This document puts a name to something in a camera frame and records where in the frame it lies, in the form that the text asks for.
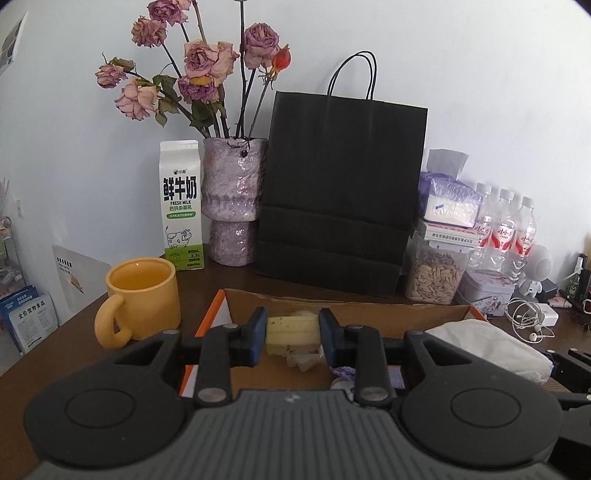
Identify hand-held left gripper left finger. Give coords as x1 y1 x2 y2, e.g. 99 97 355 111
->
117 307 269 407

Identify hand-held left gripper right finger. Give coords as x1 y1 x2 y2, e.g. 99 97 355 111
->
318 308 467 405

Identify pale yellow speckled block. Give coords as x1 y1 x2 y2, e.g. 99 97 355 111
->
265 315 322 357

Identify red pumpkin print cardboard box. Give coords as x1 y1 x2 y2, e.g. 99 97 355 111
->
178 288 490 398

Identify white round disc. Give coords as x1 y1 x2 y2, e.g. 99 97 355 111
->
329 376 357 401

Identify purple knitted cloth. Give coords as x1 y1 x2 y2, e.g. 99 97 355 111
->
330 364 407 391

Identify white cloth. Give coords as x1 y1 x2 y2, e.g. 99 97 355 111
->
424 318 554 385

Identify white charger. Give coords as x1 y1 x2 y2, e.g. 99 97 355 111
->
531 305 559 328

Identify black upright device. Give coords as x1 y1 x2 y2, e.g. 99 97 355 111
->
564 254 591 310

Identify white robot-shaped speaker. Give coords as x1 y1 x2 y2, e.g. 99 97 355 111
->
519 244 553 304

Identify grey printed tin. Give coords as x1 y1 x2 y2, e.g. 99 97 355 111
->
457 269 515 317

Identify yellow mug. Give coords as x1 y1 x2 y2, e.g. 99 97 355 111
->
94 257 182 350

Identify clear seed container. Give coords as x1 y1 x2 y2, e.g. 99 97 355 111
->
405 231 467 306

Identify white green milk carton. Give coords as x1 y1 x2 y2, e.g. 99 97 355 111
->
159 140 205 272

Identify black paper bag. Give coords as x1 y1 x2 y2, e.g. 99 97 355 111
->
256 51 428 297

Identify white flat box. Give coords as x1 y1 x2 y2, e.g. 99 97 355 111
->
418 220 481 253

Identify purple textured vase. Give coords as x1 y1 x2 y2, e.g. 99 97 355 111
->
202 137 269 267

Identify purple tissue pack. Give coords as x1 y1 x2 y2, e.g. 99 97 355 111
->
418 148 484 229

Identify white panel board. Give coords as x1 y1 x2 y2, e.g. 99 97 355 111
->
52 244 112 324

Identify blue white leaflet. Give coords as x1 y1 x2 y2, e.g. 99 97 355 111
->
0 286 59 354

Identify dried rose bouquet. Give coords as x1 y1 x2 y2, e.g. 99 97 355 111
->
95 0 291 140

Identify white wired earphones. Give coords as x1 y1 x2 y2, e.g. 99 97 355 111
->
505 298 555 343

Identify wire storage rack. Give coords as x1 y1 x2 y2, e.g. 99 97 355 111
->
0 217 22 296

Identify wall poster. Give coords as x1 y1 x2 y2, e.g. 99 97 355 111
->
0 11 28 75

